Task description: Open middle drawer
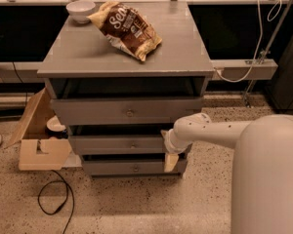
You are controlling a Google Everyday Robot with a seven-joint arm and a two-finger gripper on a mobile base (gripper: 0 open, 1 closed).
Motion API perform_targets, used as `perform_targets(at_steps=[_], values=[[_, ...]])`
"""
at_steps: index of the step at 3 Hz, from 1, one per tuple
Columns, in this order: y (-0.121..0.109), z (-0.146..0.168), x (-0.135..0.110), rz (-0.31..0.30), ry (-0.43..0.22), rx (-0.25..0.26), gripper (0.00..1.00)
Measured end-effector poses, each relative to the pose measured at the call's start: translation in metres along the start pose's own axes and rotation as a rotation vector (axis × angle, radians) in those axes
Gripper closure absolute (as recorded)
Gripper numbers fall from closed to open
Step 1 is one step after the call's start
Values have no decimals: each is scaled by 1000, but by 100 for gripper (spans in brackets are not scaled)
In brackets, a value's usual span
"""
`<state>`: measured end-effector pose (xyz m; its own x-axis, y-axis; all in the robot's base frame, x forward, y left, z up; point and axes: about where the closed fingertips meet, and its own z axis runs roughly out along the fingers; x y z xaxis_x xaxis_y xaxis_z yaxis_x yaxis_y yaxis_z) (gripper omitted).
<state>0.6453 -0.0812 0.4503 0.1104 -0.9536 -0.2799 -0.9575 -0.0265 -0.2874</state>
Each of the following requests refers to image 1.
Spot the dark grey cabinet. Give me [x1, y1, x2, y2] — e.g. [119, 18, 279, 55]
[267, 35, 293, 115]

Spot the brown coffee pad bag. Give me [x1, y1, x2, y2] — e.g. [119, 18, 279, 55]
[88, 1, 162, 61]

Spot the grey top drawer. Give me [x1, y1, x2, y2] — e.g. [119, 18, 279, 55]
[51, 97, 202, 126]

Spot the black floor cable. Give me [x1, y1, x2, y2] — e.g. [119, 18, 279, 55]
[37, 170, 75, 234]

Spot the grey drawer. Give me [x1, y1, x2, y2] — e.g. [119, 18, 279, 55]
[51, 97, 202, 126]
[68, 135, 166, 155]
[81, 158, 188, 176]

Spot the open cardboard box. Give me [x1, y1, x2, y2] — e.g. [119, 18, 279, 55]
[7, 89, 71, 171]

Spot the grey bottom drawer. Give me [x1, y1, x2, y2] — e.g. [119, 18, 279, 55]
[81, 158, 188, 176]

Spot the grey drawer cabinet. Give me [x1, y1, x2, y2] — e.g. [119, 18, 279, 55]
[38, 2, 213, 164]

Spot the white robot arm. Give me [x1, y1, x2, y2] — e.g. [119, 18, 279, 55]
[162, 113, 293, 234]

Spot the metal diagonal pole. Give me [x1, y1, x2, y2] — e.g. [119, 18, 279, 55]
[242, 0, 293, 108]

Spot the white ceramic bowl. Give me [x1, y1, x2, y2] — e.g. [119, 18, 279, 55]
[66, 0, 96, 23]

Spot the white plate in box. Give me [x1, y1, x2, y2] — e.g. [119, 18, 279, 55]
[46, 116, 65, 132]

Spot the black wall cable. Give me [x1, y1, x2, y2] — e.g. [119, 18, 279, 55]
[11, 61, 29, 105]

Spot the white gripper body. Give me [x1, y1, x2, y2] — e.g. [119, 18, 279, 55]
[164, 129, 189, 154]

